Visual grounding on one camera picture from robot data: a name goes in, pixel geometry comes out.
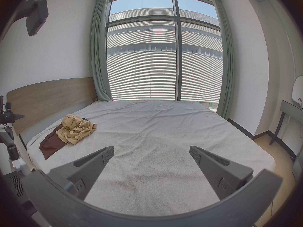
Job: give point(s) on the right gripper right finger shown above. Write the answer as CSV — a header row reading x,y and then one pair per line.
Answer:
x,y
217,174

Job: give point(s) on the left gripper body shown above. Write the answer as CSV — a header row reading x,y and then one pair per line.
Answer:
x,y
6,117

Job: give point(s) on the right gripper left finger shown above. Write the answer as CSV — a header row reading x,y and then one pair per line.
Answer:
x,y
87,174

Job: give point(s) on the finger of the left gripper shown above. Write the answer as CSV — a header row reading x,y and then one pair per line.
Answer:
x,y
17,116

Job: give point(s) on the tan shorts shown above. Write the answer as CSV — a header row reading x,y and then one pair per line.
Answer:
x,y
78,129

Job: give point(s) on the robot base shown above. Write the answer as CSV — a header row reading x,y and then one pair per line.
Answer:
x,y
16,183

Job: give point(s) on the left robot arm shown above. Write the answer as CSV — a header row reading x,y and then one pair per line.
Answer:
x,y
13,150

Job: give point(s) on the bed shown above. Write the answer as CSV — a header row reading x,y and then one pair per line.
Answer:
x,y
153,126

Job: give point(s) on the brown garment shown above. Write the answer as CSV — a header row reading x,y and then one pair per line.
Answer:
x,y
51,144

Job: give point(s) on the grey small table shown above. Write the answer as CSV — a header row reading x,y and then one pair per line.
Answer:
x,y
291,110

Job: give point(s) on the round white mirror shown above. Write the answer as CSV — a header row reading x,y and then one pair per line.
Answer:
x,y
298,89

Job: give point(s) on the window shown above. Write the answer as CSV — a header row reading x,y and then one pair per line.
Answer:
x,y
142,67

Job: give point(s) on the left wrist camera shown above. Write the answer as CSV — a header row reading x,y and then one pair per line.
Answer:
x,y
8,106

